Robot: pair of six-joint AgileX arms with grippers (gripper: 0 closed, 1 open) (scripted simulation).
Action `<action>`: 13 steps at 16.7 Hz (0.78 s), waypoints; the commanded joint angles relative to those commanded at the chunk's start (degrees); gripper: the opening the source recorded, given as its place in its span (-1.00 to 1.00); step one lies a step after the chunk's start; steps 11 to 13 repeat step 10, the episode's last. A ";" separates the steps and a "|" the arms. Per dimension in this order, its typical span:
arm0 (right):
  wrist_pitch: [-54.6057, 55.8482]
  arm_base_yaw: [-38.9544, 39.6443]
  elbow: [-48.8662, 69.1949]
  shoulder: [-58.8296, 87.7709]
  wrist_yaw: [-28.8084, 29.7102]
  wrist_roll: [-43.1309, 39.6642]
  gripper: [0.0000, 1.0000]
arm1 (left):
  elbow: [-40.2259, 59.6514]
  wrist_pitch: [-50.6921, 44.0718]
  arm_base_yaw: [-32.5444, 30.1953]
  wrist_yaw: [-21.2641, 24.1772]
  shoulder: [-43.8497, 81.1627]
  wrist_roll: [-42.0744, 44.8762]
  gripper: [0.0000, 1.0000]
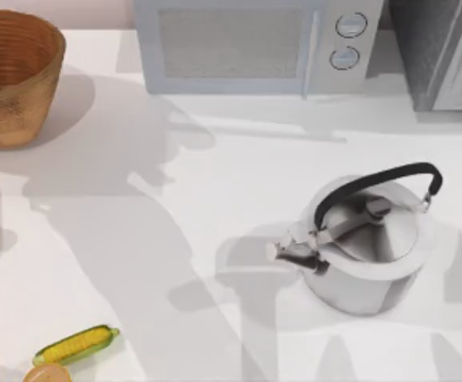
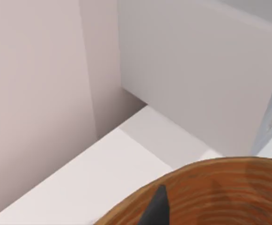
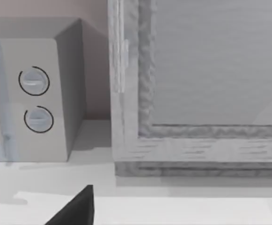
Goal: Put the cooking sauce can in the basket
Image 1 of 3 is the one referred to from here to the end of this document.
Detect microwave oven door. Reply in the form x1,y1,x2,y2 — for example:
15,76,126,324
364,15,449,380
133,0,320,96

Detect round microwave knob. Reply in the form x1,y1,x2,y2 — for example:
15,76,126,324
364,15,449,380
329,45,361,72
335,11,369,39

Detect pale microwave oven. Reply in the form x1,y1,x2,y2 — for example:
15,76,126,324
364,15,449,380
132,0,386,100

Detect yellow corn cob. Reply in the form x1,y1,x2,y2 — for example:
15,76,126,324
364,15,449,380
32,325,121,367

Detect brown woven basket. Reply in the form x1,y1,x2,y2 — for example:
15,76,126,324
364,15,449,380
0,9,68,151

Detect orange round bread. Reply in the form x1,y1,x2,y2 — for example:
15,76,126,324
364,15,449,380
22,363,72,382

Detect silver kettle with black handle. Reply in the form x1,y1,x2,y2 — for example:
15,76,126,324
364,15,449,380
266,162,444,317

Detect microwave door handle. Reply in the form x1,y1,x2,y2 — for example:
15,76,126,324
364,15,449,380
301,10,321,100

